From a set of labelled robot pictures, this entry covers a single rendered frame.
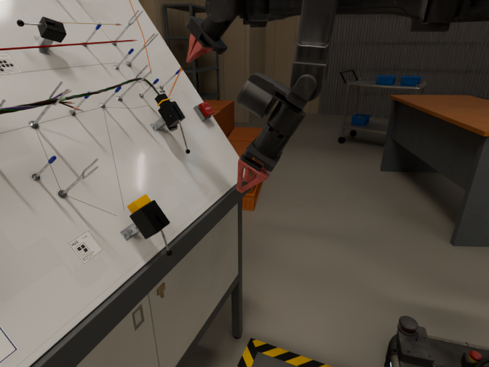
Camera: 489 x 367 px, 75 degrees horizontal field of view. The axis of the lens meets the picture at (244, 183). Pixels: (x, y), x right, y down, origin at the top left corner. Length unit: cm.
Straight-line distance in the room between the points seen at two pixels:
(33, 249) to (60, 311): 12
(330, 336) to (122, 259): 128
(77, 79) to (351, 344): 158
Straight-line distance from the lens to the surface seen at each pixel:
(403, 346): 148
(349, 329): 187
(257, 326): 180
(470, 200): 264
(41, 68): 91
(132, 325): 88
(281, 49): 701
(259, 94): 62
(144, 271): 77
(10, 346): 65
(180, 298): 104
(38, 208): 72
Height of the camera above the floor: 132
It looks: 23 degrees down
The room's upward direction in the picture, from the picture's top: straight up
